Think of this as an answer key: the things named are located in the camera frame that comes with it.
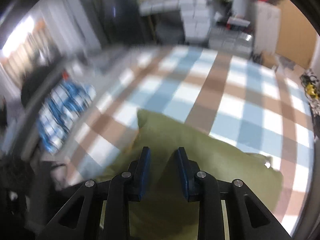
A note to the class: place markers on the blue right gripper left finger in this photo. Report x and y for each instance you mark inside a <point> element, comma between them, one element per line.
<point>142,172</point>

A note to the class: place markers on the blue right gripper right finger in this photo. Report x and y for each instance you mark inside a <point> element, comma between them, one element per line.
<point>184,170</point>

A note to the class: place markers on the olive green leather jacket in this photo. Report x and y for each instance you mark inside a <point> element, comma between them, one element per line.
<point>164,213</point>

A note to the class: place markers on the checkered bed sheet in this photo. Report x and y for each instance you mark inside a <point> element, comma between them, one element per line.
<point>237,101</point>

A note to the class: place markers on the blue white plaid garment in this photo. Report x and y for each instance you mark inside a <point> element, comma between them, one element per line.
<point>61,109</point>

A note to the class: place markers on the silver suitcase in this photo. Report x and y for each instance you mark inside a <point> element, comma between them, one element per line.
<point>236,43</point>

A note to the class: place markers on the white drawer desk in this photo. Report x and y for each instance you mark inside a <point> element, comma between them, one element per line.
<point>195,15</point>

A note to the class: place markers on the wooden door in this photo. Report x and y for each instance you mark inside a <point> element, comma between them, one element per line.
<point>299,29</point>

